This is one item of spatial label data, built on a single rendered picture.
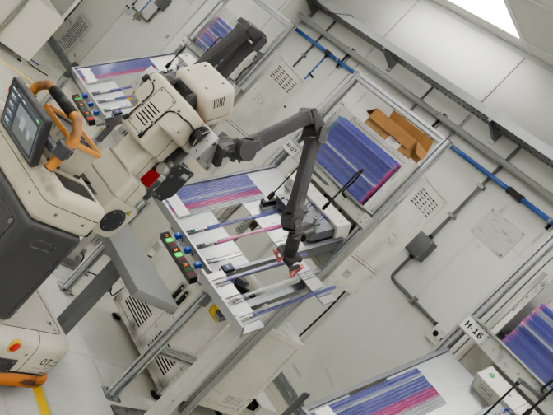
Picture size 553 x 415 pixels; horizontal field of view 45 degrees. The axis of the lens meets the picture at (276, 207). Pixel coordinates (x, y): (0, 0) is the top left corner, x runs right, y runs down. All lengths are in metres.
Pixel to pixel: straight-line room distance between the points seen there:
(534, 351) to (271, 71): 2.49
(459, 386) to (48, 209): 1.67
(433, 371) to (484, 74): 2.98
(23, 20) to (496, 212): 4.87
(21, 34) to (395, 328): 4.70
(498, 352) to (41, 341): 1.72
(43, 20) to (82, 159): 5.06
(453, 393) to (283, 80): 2.47
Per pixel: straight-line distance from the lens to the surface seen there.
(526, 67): 5.18
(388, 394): 2.62
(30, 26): 7.25
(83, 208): 2.17
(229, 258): 3.03
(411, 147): 3.70
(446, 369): 2.80
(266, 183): 3.55
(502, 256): 4.52
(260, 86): 4.36
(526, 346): 2.73
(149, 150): 2.41
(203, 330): 3.28
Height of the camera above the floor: 1.43
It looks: 6 degrees down
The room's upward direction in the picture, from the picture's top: 44 degrees clockwise
